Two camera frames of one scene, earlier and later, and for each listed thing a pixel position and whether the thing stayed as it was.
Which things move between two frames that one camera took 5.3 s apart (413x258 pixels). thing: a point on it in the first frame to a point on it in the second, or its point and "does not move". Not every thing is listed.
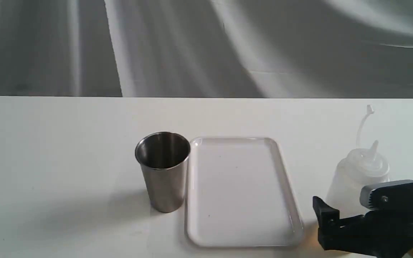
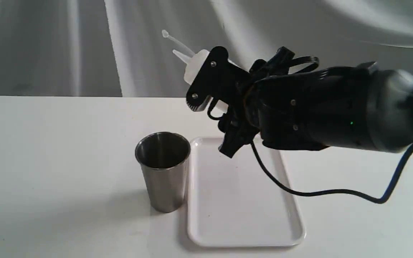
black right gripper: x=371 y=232 to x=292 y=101
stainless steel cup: x=164 y=156 does not move
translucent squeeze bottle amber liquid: x=361 y=167 to x=192 y=63
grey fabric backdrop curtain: x=345 y=49 does not move
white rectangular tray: x=238 y=194 does not move
